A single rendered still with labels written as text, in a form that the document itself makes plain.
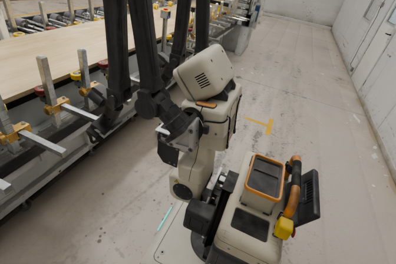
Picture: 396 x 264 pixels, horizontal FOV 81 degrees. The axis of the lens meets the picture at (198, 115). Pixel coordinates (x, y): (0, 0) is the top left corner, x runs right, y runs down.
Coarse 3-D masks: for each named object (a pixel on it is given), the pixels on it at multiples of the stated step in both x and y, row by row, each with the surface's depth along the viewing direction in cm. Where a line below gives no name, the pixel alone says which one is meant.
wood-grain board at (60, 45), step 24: (96, 24) 248; (168, 24) 292; (192, 24) 313; (0, 48) 166; (24, 48) 172; (48, 48) 179; (72, 48) 186; (96, 48) 193; (0, 72) 140; (24, 72) 144
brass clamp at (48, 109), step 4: (60, 100) 134; (64, 100) 134; (68, 100) 136; (56, 104) 130; (60, 104) 132; (68, 104) 137; (44, 108) 127; (48, 108) 126; (52, 108) 128; (56, 108) 130; (60, 108) 133; (44, 112) 128; (48, 112) 127; (52, 112) 128; (56, 112) 131
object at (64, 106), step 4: (44, 100) 135; (64, 104) 133; (64, 108) 132; (68, 108) 130; (72, 108) 131; (76, 108) 131; (68, 112) 132; (72, 112) 130; (76, 112) 129; (80, 112) 129; (84, 112) 130; (80, 116) 129; (84, 116) 128; (88, 116) 127; (92, 116) 128; (96, 116) 128; (88, 120) 128; (92, 120) 127
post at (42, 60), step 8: (40, 56) 113; (40, 64) 115; (48, 64) 117; (40, 72) 118; (48, 72) 119; (48, 80) 120; (48, 88) 122; (48, 96) 125; (48, 104) 128; (56, 120) 134
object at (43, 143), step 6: (18, 132) 113; (24, 132) 114; (24, 138) 114; (30, 138) 111; (36, 138) 112; (42, 138) 112; (36, 144) 112; (42, 144) 110; (48, 144) 110; (54, 144) 110; (48, 150) 110; (54, 150) 108; (60, 150) 108; (66, 150) 109; (60, 156) 108
